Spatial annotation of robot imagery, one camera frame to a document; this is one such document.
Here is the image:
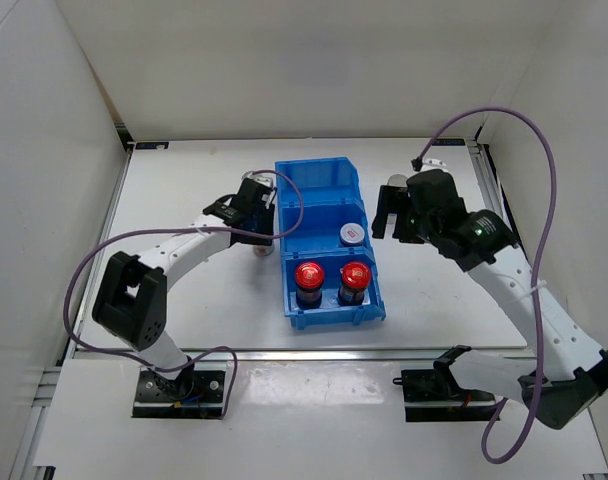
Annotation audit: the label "silver cap shaker bottle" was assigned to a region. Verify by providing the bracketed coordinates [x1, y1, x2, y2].
[387, 174, 409, 198]

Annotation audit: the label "white cap spice jar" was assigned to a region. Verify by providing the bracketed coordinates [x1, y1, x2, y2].
[252, 243, 275, 257]
[339, 222, 366, 248]

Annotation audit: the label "red cap sauce jar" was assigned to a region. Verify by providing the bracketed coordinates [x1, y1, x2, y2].
[338, 261, 372, 305]
[294, 261, 325, 307]

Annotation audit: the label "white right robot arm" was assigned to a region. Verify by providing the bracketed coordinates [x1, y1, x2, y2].
[372, 169, 608, 430]

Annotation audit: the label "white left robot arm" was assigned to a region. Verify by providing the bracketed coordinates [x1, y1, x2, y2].
[92, 174, 275, 401]

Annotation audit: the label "blue far storage bin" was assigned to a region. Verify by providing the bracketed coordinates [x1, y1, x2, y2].
[275, 157, 365, 211]

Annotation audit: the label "blue storage bin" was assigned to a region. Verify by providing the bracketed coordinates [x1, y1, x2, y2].
[281, 247, 386, 330]
[275, 157, 365, 211]
[280, 201, 375, 262]

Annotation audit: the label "blue middle storage bin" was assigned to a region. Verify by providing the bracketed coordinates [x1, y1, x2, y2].
[280, 201, 375, 262]

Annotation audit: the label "blue near storage bin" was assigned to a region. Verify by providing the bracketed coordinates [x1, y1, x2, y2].
[281, 247, 386, 330]

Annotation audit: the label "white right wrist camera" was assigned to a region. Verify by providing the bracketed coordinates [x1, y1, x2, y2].
[411, 157, 447, 173]

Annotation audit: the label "aluminium right frame rail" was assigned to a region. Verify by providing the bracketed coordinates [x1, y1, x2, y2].
[466, 140, 506, 217]

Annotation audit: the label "aluminium frame rail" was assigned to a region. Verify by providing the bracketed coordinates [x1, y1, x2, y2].
[466, 140, 506, 217]
[62, 146, 133, 361]

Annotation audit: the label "aluminium front table rail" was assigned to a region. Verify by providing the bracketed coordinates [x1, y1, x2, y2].
[69, 347, 534, 362]

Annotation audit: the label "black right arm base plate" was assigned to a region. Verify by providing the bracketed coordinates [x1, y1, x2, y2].
[392, 370, 497, 423]

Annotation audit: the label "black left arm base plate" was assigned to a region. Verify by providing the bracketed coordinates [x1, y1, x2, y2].
[131, 368, 226, 420]

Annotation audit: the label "aluminium left frame rail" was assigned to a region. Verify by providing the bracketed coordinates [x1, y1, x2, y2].
[62, 146, 133, 361]

